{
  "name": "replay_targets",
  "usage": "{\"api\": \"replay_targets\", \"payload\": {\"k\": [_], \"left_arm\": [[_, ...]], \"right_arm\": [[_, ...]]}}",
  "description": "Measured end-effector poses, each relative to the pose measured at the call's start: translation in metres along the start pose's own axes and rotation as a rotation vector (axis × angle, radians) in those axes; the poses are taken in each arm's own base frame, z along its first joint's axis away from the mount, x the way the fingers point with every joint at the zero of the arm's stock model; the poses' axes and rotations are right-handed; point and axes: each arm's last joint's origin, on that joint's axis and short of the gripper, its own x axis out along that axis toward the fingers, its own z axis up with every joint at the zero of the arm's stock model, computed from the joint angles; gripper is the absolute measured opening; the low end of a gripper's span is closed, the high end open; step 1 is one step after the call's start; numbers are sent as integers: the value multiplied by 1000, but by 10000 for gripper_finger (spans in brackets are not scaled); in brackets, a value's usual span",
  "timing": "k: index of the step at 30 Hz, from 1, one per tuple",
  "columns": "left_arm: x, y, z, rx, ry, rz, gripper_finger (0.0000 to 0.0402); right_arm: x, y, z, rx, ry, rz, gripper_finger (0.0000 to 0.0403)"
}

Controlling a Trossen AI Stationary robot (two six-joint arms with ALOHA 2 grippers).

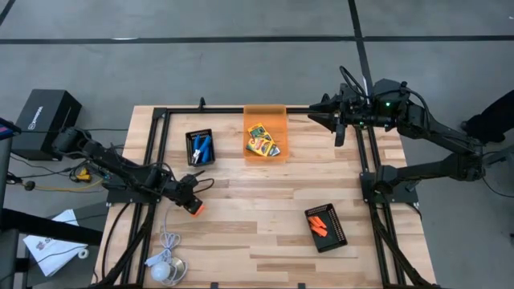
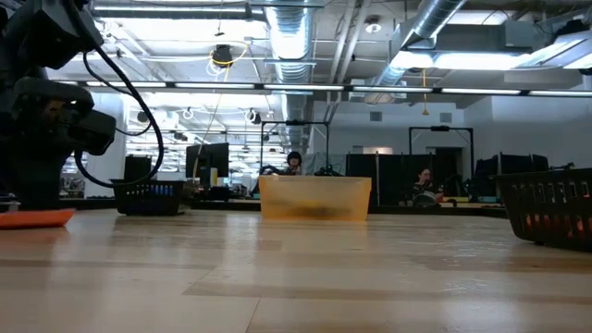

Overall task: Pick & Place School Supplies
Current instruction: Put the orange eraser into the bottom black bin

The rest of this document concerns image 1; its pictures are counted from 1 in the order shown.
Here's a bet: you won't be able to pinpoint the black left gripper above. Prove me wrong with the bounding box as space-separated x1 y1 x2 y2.
163 178 205 214

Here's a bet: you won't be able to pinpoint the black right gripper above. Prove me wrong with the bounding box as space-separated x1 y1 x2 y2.
308 94 375 148

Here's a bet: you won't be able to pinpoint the yellow green Crayola crayon box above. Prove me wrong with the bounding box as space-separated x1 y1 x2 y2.
245 137 276 157
247 122 273 141

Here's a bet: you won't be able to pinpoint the black plastic slotted basket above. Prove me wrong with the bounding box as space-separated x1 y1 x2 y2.
304 202 349 253
185 128 217 167

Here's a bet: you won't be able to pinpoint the orange translucent plastic bin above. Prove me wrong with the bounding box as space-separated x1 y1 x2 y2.
243 104 289 164

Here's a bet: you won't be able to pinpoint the white round bulb lamp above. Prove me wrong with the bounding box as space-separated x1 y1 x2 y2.
149 256 187 287

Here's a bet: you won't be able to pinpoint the black desk bar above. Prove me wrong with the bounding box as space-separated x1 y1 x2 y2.
0 208 104 246

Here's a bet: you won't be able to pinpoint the white paper sheets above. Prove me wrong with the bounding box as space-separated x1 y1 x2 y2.
22 208 89 278

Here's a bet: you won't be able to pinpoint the standing person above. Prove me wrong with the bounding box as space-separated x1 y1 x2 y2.
460 88 514 145

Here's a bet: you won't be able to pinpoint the black cardboard box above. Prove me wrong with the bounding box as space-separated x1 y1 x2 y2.
10 88 83 161

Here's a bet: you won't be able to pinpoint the black device with coloured screen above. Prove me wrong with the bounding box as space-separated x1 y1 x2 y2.
0 116 22 141

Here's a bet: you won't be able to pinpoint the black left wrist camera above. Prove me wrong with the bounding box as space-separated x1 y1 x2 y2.
176 172 200 190

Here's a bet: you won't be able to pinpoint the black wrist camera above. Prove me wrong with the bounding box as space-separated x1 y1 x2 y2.
176 172 200 190
340 83 365 106

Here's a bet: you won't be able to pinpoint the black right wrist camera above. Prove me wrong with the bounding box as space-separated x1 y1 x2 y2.
340 83 365 106

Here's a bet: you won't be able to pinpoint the white USB cable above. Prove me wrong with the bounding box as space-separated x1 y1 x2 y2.
145 204 182 268

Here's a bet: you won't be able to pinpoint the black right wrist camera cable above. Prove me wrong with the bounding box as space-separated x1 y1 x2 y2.
339 65 373 101

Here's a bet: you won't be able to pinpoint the black aluminium table frame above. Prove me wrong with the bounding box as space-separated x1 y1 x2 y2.
92 96 439 289

